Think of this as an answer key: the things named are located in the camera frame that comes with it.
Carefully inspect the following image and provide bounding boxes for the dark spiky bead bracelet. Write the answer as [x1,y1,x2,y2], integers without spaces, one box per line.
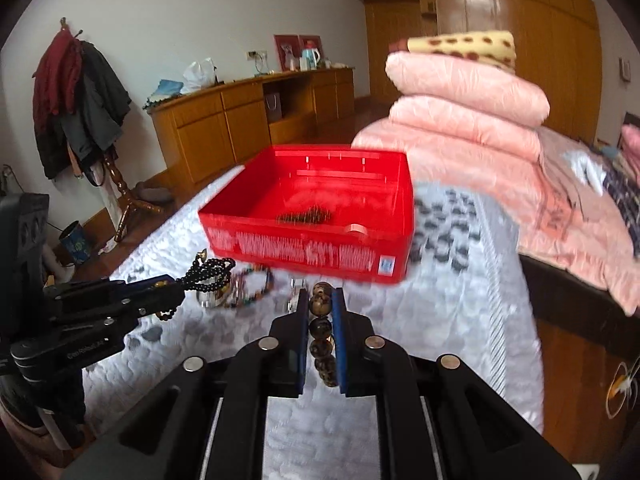
[275,205,334,226]

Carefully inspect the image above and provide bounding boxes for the beige cloth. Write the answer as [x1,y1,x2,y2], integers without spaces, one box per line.
[539,136,608,233]

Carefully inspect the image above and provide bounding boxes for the red photo frame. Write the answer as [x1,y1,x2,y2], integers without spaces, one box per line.
[273,34,301,72]
[299,34,324,59]

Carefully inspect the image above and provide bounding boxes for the white cloth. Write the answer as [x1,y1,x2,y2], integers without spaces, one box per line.
[564,152,612,194]

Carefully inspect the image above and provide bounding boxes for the black bead necklace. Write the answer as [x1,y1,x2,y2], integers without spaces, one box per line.
[156,252,237,322]

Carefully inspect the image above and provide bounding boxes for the blue cloth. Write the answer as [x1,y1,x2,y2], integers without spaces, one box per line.
[143,79,184,110]

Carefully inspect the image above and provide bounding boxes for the teal thermos jug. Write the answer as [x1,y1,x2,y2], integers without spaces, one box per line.
[300,40,322,70]

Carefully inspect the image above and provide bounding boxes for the multicolour bead bracelet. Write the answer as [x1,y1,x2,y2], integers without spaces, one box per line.
[225,266,275,310]

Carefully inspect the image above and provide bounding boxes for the wooden wardrobe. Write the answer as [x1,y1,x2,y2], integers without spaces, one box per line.
[342,0,602,147]

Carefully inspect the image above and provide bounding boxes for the yellow spotted blanket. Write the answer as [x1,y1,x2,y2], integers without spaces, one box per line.
[389,30,517,72]

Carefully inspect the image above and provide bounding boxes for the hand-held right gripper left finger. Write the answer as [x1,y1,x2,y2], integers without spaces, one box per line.
[65,289,310,480]

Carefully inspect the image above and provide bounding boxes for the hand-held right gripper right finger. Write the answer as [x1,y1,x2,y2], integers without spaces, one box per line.
[332,288,582,480]

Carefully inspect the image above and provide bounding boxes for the folded pink blanket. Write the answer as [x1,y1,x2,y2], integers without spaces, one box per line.
[620,124,640,162]

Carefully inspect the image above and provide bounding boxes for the folded pink quilt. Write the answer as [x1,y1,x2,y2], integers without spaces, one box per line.
[388,96,544,162]
[384,52,551,127]

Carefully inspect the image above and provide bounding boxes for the plaid shirt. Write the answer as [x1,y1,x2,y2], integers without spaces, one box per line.
[602,162,640,257]

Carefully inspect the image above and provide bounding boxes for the dark jacket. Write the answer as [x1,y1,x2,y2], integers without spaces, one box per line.
[35,40,132,182]

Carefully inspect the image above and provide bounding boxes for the wooden sideboard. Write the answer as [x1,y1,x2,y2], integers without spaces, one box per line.
[149,67,357,187]

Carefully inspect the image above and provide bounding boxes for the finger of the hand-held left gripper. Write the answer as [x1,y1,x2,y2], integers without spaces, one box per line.
[10,309,152,387]
[44,275,187,327]

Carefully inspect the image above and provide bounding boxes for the red scarf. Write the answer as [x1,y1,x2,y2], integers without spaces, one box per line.
[32,30,84,127]

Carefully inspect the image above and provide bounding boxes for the grey slippers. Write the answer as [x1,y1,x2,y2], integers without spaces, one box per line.
[132,182,174,206]

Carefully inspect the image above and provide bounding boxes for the brown bead bracelet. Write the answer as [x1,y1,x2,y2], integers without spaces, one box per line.
[309,282,337,389]

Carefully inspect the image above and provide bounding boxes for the wooden coat rack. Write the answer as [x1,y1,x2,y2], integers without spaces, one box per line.
[59,16,167,247]

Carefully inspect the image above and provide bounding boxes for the blue patterned bucket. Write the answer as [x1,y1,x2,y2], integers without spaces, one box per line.
[58,220,91,265]

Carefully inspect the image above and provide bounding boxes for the white plastic bag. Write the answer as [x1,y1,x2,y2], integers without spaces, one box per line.
[181,57,221,95]

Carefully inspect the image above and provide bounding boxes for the red plastic box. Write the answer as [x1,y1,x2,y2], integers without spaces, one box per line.
[198,144,416,285]

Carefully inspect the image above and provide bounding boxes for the grey leaf quilted table cover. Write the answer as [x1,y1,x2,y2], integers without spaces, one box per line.
[82,164,545,480]

